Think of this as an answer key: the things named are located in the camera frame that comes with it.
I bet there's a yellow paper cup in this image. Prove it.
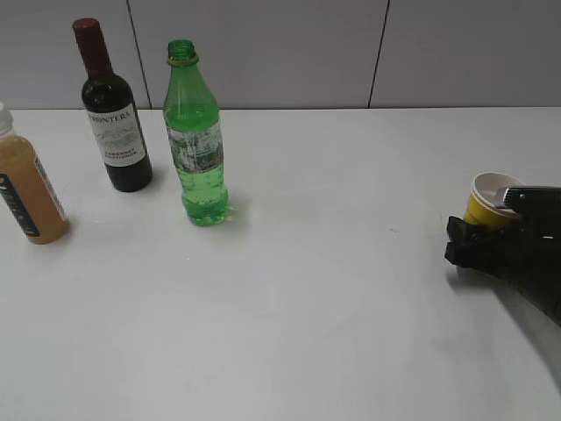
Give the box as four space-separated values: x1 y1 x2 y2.
464 172 524 231

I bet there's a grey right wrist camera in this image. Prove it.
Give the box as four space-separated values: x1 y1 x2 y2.
494 186 560 214

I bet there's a green sprite bottle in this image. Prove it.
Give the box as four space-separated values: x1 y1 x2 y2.
163 39 229 226

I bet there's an orange juice bottle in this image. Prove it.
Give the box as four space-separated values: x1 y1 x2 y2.
1 105 69 245

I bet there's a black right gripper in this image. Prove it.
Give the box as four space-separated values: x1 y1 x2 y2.
444 196 560 324

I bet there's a dark red wine bottle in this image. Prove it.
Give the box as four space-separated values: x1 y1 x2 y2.
72 18 153 192

